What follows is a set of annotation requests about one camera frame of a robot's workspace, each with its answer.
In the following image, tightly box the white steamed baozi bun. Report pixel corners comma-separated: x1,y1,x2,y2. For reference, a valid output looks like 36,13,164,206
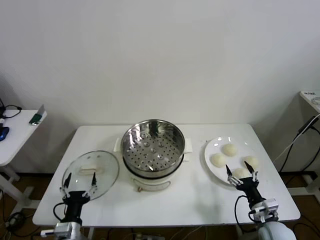
210,153,227,168
242,155,260,169
231,167,251,180
222,143,239,158

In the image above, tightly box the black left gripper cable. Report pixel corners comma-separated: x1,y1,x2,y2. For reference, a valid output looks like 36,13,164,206
53,201,67,224

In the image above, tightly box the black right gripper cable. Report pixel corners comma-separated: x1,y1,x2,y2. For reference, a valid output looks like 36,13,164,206
234,194,253,240

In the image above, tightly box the floor power strip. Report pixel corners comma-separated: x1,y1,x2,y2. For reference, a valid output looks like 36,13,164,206
134,232,165,240

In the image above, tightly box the green silver handheld tool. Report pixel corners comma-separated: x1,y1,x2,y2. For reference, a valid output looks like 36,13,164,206
28,104,46,126

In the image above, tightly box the black floor cable bundle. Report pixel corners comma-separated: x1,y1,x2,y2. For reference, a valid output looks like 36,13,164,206
4,211,33,237

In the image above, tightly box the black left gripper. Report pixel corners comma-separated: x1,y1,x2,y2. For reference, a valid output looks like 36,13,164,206
59,171,98,224

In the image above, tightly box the stainless steel steamer basket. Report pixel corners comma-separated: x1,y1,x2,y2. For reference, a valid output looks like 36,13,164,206
120,119,186,177

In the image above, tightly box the black looped desk cable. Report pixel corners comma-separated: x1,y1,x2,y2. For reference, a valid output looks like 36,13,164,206
0,98,23,120

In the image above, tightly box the white electric cooker pot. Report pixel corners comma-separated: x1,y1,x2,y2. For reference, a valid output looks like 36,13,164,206
113,136,194,194

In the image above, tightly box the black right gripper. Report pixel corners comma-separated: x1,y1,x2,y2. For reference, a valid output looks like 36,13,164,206
225,160,266,204

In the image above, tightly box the white side table rounded top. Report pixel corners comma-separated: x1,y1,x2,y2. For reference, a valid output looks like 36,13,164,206
0,108,48,210

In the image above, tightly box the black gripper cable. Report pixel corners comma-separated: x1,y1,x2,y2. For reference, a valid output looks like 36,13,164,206
234,194,253,240
53,201,67,224

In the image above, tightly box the blue small device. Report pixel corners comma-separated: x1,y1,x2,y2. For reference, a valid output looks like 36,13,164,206
0,126,10,142

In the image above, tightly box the white round plate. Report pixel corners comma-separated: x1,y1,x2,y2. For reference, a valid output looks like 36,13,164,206
203,136,263,187

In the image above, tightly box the glass lid cream handle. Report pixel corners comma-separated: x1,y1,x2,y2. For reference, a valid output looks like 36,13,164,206
61,149,120,202

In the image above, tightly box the white hanging cable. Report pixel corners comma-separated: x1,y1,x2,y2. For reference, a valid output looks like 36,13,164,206
273,116,317,162

